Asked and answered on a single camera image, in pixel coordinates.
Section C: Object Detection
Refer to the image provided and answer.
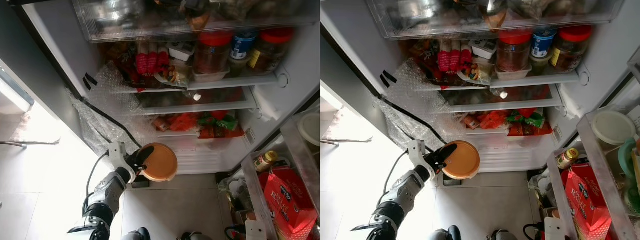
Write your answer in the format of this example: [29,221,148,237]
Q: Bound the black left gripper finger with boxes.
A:
[437,145,458,168]
[139,146,156,168]

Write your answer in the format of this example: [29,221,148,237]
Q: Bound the orange round lidded container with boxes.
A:
[442,140,481,181]
[139,142,179,183]

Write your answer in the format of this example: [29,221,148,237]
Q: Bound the white fridge drawer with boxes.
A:
[450,132,563,171]
[150,135,256,173]

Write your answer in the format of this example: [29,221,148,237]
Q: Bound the shallow clear fridge drawer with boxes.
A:
[440,85,563,113]
[135,87,258,116]

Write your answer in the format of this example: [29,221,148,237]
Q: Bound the glass fridge shelf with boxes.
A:
[107,74,281,93]
[400,71,581,90]

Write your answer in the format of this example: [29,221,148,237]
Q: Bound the fridge door with shelves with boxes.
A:
[545,50,640,240]
[240,90,321,240]

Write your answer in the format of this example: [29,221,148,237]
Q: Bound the clear plastic fridge drawer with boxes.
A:
[367,0,626,40]
[72,0,321,43]

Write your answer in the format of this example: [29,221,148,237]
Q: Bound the white open fridge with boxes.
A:
[320,0,640,173]
[0,0,321,176]

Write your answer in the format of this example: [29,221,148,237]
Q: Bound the orange food package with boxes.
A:
[480,110,508,130]
[167,112,201,132]

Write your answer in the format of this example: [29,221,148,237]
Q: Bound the clear bubble wrap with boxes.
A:
[372,57,446,151]
[70,62,146,156]

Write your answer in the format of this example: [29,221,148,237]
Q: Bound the robot left leg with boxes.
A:
[430,226,461,240]

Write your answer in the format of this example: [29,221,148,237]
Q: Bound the red food package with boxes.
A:
[507,122,553,137]
[199,125,246,140]

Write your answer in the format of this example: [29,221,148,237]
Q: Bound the clear snack packet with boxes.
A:
[457,62,493,85]
[154,65,193,88]

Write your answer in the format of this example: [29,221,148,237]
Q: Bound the green food package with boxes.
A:
[507,111,546,130]
[199,114,240,132]

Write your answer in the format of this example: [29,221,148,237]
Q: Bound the red sausage pack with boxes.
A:
[437,40,473,73]
[135,41,171,76]

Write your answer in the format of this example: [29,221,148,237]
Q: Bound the clear plastic bag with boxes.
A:
[527,172,556,206]
[217,175,251,211]

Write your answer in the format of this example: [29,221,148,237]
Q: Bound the black tape strips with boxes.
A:
[379,70,398,88]
[82,72,99,91]

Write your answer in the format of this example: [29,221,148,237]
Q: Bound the pale floor cloth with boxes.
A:
[325,107,373,143]
[10,112,61,146]

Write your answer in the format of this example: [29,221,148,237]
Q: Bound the dark food package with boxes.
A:
[407,40,443,88]
[105,42,141,91]

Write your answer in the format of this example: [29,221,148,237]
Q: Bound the clear plastic tray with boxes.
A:
[192,67,231,83]
[495,65,533,82]

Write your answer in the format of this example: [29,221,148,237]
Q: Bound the small white box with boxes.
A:
[167,41,196,62]
[470,39,498,60]

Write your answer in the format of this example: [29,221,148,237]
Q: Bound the small yellow-lidded bottle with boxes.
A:
[556,147,580,171]
[254,151,279,173]

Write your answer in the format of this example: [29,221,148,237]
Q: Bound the red-lidded glass jar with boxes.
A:
[496,29,533,73]
[194,31,234,76]

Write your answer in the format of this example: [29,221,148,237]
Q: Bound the white round lidded tub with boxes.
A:
[298,112,321,147]
[591,110,637,147]

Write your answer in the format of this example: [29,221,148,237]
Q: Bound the red carton box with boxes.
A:
[263,167,318,236]
[560,164,613,236]

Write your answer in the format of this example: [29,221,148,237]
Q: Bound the red-lidded jar yellow label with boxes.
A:
[550,25,593,72]
[248,27,295,75]

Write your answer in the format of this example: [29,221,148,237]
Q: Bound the green plastic container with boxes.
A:
[617,137,640,181]

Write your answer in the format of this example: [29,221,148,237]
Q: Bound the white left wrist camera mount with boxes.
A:
[107,142,131,173]
[407,140,431,173]

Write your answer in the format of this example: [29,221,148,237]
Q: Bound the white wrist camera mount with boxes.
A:
[544,216,568,240]
[407,140,431,173]
[245,220,268,240]
[107,142,131,173]

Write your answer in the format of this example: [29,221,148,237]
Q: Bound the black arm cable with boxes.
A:
[382,150,411,196]
[85,151,111,201]

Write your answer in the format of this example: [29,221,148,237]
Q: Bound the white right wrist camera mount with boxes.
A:
[544,216,568,240]
[245,220,268,240]

